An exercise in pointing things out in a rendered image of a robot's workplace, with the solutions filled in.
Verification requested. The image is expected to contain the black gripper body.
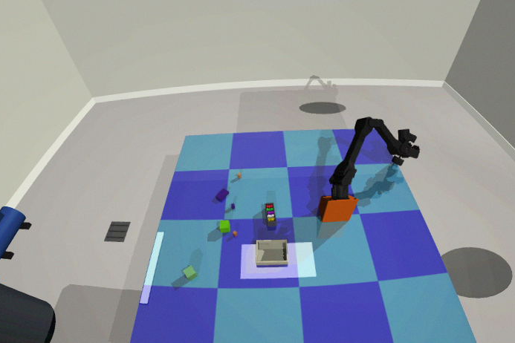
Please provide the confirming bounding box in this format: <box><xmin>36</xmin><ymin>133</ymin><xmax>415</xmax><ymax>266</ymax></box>
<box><xmin>392</xmin><ymin>133</ymin><xmax>417</xmax><ymax>166</ymax></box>

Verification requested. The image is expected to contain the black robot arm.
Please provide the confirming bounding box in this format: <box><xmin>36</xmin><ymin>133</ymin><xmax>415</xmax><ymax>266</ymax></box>
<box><xmin>329</xmin><ymin>117</ymin><xmax>420</xmax><ymax>200</ymax></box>

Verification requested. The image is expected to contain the green cube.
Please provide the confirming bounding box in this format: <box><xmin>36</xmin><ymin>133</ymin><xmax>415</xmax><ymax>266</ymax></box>
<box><xmin>184</xmin><ymin>265</ymin><xmax>198</xmax><ymax>281</ymax></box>
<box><xmin>220</xmin><ymin>220</ymin><xmax>230</xmax><ymax>232</ymax></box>

